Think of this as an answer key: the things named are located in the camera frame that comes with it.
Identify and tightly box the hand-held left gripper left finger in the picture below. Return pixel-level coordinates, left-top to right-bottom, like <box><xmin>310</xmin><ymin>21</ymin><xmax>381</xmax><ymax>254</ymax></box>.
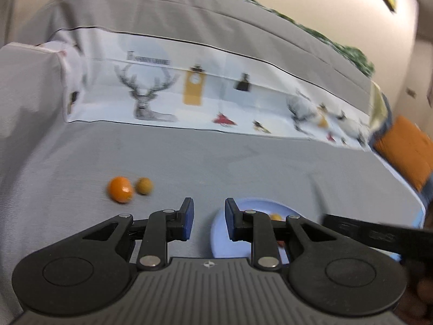
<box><xmin>83</xmin><ymin>197</ymin><xmax>196</xmax><ymax>267</ymax></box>

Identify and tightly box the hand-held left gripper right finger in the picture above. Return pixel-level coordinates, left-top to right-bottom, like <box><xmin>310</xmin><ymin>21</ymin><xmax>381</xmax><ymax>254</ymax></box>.
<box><xmin>225</xmin><ymin>197</ymin><xmax>339</xmax><ymax>271</ymax></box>

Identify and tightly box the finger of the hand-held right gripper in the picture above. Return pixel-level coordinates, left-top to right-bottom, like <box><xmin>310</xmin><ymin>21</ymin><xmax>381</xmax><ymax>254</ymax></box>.
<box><xmin>321</xmin><ymin>213</ymin><xmax>433</xmax><ymax>262</ymax></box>

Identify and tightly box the light blue plate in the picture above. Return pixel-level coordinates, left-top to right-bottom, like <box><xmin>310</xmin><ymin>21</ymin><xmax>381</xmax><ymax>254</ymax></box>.
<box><xmin>210</xmin><ymin>199</ymin><xmax>303</xmax><ymax>265</ymax></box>

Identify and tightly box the small yellow longan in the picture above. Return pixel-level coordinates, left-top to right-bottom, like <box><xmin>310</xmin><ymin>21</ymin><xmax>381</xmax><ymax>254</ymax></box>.
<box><xmin>135</xmin><ymin>177</ymin><xmax>154</xmax><ymax>196</ymax></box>

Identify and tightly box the glossy orange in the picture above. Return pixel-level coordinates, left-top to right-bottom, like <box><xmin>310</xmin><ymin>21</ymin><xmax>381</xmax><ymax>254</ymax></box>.
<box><xmin>107</xmin><ymin>176</ymin><xmax>135</xmax><ymax>204</ymax></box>

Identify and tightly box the grey sofa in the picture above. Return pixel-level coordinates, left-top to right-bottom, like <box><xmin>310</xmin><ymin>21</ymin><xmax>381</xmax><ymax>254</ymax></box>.
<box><xmin>0</xmin><ymin>0</ymin><xmax>427</xmax><ymax>325</ymax></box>

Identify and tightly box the orange pillow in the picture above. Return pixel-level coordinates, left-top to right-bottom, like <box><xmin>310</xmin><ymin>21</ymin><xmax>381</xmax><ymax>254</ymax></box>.
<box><xmin>372</xmin><ymin>115</ymin><xmax>433</xmax><ymax>192</ymax></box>

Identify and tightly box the deer printed sofa cloth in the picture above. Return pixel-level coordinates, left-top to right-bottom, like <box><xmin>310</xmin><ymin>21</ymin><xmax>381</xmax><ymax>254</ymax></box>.
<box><xmin>37</xmin><ymin>27</ymin><xmax>373</xmax><ymax>150</ymax></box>

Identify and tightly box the pale yellow cloth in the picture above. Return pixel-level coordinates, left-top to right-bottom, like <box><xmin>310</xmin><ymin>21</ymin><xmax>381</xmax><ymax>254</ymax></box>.
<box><xmin>369</xmin><ymin>81</ymin><xmax>393</xmax><ymax>132</ymax></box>

